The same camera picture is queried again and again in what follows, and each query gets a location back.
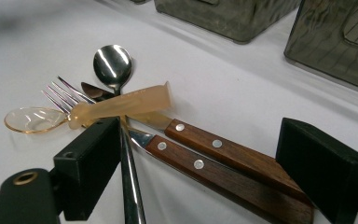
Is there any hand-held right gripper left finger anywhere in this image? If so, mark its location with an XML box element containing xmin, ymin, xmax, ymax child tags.
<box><xmin>53</xmin><ymin>117</ymin><xmax>123</xmax><ymax>222</ymax></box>

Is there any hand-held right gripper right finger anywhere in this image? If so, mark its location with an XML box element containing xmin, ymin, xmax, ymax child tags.
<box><xmin>275</xmin><ymin>117</ymin><xmax>358</xmax><ymax>224</ymax></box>

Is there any amber clear plastic spoon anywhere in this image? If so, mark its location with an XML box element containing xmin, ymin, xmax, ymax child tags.
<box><xmin>4</xmin><ymin>81</ymin><xmax>173</xmax><ymax>134</ymax></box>

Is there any shiny metal spoon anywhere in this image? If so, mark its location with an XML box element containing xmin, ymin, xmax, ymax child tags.
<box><xmin>92</xmin><ymin>44</ymin><xmax>147</xmax><ymax>224</ymax></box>

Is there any smoky clear plastic bin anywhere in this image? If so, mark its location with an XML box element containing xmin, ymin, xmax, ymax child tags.
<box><xmin>153</xmin><ymin>0</ymin><xmax>302</xmax><ymax>45</ymax></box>
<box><xmin>283</xmin><ymin>0</ymin><xmax>358</xmax><ymax>98</ymax></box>

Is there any metal fork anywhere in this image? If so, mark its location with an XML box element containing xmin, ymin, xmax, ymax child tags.
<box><xmin>41</xmin><ymin>76</ymin><xmax>98</xmax><ymax>116</ymax></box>

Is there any wooden handled table knife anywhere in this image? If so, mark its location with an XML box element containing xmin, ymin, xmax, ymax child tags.
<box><xmin>80</xmin><ymin>81</ymin><xmax>311</xmax><ymax>203</ymax></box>
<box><xmin>129</xmin><ymin>129</ymin><xmax>315</xmax><ymax>224</ymax></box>

